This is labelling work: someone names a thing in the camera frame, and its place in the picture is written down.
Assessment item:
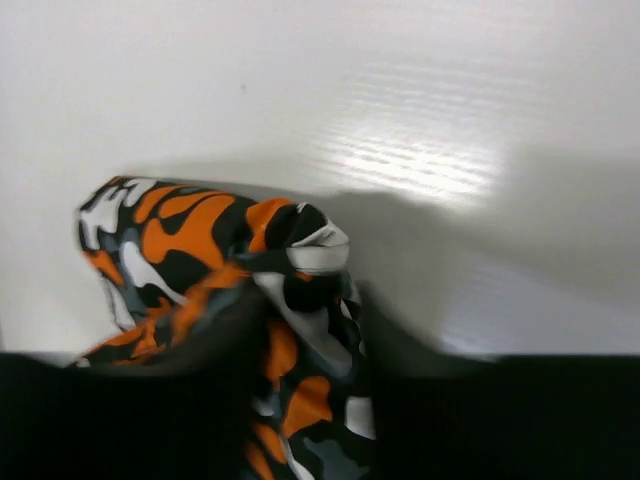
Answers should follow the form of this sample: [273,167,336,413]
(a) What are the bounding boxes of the orange camouflage shorts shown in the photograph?
[77,176,378,479]

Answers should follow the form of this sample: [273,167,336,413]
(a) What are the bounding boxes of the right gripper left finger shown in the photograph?
[1,283,268,479]

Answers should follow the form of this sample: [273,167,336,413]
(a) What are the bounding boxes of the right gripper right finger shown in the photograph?
[360,284,639,479]

